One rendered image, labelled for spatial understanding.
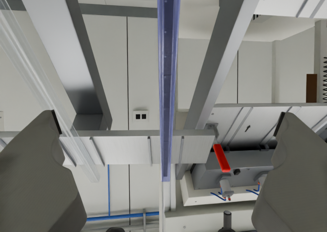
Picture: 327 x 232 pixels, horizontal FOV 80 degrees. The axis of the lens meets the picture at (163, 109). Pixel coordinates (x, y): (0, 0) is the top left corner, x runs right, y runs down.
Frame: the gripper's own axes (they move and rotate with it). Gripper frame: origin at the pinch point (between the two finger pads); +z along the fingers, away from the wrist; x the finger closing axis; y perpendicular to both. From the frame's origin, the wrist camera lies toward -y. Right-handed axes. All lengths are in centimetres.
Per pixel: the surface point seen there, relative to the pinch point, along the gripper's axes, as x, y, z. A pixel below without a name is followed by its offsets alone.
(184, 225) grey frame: 6, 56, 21
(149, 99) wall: -15, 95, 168
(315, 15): 20.0, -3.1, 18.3
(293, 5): 16.1, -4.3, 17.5
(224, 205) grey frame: 20, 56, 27
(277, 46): 63, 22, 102
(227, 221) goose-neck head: 14.7, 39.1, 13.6
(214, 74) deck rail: 7.8, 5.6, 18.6
